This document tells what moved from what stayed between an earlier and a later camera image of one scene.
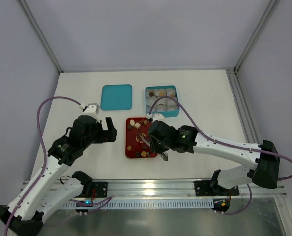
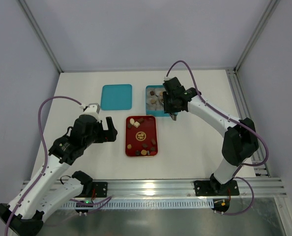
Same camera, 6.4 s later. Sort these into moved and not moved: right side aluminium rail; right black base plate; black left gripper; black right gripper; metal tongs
Moved: metal tongs; black right gripper
Not moved: black left gripper; right side aluminium rail; right black base plate
